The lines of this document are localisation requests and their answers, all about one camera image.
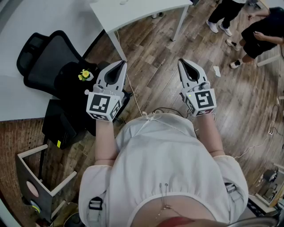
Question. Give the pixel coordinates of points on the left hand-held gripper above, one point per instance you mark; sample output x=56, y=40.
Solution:
x=98, y=104

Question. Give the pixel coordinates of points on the person's left forearm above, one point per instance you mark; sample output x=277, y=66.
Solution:
x=105, y=142

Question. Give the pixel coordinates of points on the white power strip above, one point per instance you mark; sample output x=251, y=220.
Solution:
x=270, y=131

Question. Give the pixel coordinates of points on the black mesh office chair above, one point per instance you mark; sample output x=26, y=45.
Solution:
x=51, y=57

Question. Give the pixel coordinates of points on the yellow flower toy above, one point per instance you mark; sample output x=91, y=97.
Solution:
x=84, y=74

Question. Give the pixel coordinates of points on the black box with yellow sticker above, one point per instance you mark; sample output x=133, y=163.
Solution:
x=57, y=124

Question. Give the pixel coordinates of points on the open wooden frame box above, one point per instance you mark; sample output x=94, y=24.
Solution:
x=42, y=192

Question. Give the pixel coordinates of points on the white table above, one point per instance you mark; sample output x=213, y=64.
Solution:
x=137, y=11

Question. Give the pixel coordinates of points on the person's right forearm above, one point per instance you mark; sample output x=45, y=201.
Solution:
x=210, y=137

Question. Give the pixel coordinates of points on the white paper scrap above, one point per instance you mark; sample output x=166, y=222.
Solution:
x=217, y=71

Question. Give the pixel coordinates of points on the person's white top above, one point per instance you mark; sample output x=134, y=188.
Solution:
x=164, y=159

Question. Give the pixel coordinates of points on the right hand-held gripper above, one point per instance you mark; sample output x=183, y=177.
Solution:
x=203, y=99

